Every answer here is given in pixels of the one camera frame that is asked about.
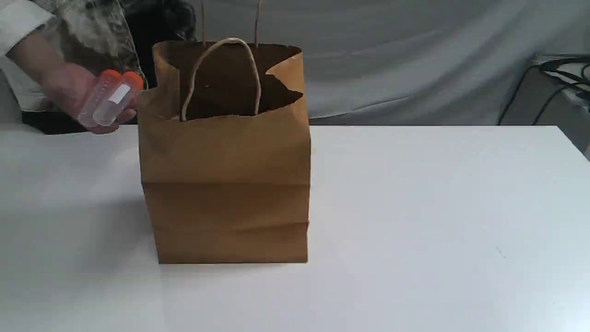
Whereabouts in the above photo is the black cables bundle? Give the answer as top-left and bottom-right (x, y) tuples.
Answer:
(498, 57), (590, 126)

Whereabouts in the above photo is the person's bare hand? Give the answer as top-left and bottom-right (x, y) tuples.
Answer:
(42, 63), (138, 135)

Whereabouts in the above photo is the brown paper bag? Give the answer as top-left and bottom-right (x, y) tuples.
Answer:
(137, 4), (311, 264)

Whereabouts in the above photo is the person's forearm white sleeve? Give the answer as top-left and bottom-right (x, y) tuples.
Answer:
(0, 0), (74, 90)

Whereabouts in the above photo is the orange capped clear tube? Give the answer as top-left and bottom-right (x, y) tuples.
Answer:
(77, 70), (122, 129)

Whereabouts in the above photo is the grey backdrop cloth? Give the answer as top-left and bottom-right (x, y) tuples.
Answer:
(184, 0), (590, 119)

